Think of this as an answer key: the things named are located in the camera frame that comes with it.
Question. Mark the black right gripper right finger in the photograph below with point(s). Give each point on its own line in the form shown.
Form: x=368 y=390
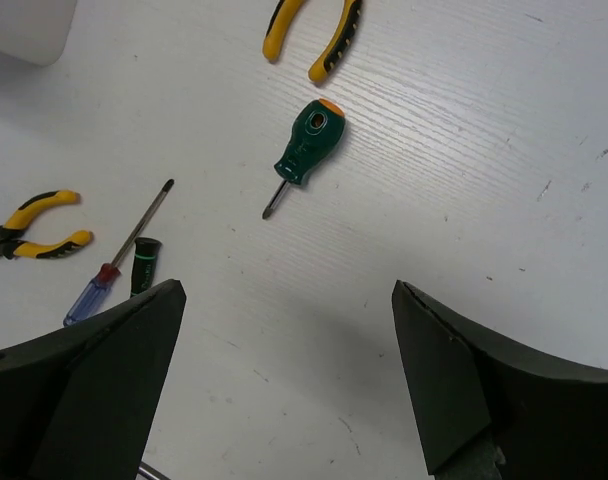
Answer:
x=489 y=407

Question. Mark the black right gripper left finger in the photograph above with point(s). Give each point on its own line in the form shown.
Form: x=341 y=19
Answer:
x=79 y=402

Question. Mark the blue red handled screwdriver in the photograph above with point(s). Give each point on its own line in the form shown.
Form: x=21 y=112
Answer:
x=99 y=287

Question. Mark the green stubby screwdriver orange cap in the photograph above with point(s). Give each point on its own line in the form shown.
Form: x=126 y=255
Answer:
x=315 y=134

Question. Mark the white drawer cabinet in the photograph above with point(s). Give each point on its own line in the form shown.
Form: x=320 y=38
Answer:
x=35 y=31

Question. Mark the green black precision screwdriver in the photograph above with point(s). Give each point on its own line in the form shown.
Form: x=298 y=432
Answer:
x=144 y=264

